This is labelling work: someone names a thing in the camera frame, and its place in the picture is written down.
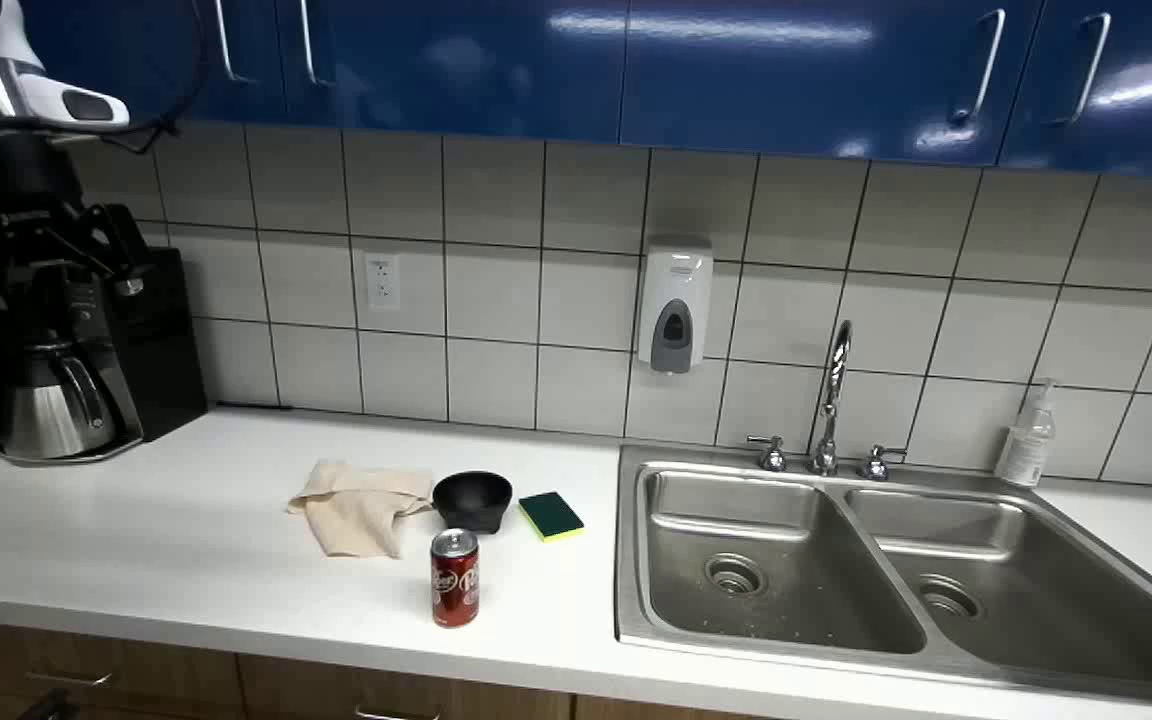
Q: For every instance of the wooden lower cabinet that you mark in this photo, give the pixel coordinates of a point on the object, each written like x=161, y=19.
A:
x=202, y=681

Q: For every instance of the chrome sink faucet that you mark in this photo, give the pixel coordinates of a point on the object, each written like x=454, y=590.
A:
x=828, y=403

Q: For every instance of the beige cloth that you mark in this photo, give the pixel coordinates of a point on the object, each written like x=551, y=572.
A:
x=353, y=512

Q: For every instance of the stainless steel coffee carafe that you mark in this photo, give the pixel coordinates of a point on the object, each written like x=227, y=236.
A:
x=57, y=403

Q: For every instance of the clear plastic soap bottle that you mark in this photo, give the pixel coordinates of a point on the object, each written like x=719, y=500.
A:
x=1025, y=444

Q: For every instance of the black coffee maker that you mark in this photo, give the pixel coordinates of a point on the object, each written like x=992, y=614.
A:
x=161, y=347

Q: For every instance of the white wall soap dispenser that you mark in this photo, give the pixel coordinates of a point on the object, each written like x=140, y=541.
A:
x=672, y=301

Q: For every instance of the blue glossy cabinet door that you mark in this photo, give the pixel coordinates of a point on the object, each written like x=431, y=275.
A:
x=469, y=64
x=801, y=83
x=1148, y=94
x=137, y=54

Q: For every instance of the stainless steel double sink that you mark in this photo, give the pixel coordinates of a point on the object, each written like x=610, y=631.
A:
x=788, y=572

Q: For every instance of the green and yellow sponge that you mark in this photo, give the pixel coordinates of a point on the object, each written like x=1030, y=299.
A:
x=551, y=512

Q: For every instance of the chrome faucet knob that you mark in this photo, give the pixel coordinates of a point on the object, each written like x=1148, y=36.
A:
x=882, y=463
x=775, y=457

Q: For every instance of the red soda can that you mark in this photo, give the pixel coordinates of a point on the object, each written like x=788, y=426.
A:
x=454, y=581

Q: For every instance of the white wall outlet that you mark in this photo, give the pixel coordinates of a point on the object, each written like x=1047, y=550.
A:
x=382, y=285

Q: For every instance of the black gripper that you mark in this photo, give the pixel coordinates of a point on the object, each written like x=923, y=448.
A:
x=25, y=181

